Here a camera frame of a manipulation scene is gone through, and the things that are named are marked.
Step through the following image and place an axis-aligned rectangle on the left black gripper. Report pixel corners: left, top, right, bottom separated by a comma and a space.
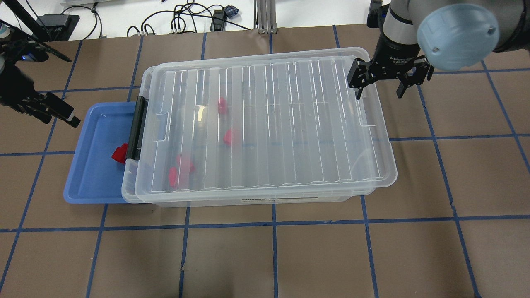
0, 63, 81, 128

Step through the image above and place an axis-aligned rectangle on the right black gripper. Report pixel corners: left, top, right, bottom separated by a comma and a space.
347, 37, 434, 100

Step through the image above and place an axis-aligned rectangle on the red block from tray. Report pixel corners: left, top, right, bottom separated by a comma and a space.
111, 143, 128, 164

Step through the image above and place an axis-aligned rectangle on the clear plastic box lid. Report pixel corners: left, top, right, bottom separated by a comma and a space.
135, 55, 398, 202

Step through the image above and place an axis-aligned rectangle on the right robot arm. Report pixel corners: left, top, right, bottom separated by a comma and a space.
347, 0, 530, 99

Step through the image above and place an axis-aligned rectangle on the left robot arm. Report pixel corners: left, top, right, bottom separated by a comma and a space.
0, 21, 81, 128

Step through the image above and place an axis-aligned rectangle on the clear plastic storage box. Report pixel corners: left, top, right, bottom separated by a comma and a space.
121, 47, 398, 207

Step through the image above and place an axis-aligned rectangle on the blue plastic tray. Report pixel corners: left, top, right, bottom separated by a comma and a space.
63, 102, 135, 204

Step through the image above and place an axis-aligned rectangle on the black power adapter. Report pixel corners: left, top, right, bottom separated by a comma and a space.
37, 14, 80, 41

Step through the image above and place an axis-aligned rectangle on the red block pair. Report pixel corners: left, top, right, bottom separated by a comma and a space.
168, 167, 190, 189
176, 154, 196, 173

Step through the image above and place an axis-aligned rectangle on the red block lower pair upper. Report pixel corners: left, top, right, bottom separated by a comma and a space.
176, 154, 196, 173

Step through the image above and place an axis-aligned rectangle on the red block middle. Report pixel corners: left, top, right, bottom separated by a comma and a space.
223, 128, 241, 147

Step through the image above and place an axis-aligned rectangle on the black box latch handle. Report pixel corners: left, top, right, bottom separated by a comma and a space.
125, 96, 148, 161

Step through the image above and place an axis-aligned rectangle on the aluminium frame post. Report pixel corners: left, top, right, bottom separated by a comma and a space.
254, 0, 277, 34

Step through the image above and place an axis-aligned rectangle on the black cables bundle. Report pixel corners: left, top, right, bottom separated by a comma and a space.
126, 2, 249, 38

